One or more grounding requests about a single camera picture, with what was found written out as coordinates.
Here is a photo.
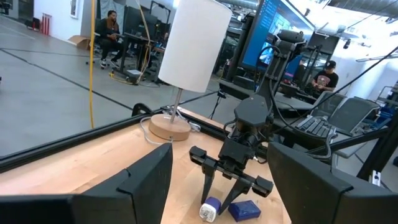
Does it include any red floor stand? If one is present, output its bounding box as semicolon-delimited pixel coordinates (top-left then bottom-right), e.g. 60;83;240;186
41;12;52;36

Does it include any white lamp cable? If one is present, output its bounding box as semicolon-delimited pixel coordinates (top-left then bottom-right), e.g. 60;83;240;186
139;115;173;147

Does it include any black looped floor cable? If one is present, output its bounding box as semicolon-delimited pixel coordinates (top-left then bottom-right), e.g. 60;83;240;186
131;102;154;118

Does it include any white shade wooden base lamp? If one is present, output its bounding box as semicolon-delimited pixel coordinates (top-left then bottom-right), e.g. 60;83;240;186
148;0;233;142

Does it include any grey office chair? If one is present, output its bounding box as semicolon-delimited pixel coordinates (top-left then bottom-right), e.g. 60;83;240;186
328;96;381;137
312;91;346;118

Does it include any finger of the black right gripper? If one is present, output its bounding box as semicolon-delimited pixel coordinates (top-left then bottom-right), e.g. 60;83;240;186
201;164;217;205
218;180;249;215

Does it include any black office desk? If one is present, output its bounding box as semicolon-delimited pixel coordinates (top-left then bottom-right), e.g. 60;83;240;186
119;30;163;76

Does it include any dark blue charger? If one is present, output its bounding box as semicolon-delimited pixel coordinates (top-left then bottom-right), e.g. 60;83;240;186
228;200;262;223

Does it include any grey floor power box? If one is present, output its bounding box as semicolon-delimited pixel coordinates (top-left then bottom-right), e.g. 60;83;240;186
126;68;144;85

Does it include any silver metal bracket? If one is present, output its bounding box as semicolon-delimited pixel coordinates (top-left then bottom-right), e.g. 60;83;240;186
369;169;382;187

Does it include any cardboard box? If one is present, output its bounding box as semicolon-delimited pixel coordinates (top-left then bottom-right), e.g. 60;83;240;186
68;34;93;50

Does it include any black desk monitor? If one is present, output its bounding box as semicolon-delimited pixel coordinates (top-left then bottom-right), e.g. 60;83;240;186
123;5;158;35

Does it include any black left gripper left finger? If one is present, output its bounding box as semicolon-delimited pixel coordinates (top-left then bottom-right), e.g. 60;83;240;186
73;142;174;224

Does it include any yellow hanging cable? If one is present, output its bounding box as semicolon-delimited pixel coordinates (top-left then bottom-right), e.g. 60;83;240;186
89;0;96;129

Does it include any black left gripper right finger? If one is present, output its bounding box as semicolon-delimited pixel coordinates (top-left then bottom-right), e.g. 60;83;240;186
267;142;386;224

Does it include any black aluminium table frame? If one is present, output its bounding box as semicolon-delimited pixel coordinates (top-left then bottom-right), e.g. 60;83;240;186
0;102;398;187

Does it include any person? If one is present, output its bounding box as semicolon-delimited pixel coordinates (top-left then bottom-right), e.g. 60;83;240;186
95;9;126;68
310;60;340;94

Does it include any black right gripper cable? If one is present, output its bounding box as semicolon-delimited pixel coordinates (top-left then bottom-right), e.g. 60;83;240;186
254;45;338;161

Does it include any black keyboard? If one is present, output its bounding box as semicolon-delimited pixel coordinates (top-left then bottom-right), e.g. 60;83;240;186
295;114;338;140

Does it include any purple and white charger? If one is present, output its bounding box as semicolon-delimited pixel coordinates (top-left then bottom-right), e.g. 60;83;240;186
198;196;222;223

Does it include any dark grey desk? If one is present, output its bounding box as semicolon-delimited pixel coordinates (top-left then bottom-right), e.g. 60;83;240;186
273;93;371;159

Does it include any large blue screen monitor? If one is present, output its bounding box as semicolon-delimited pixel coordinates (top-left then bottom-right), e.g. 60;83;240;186
241;0;315;73

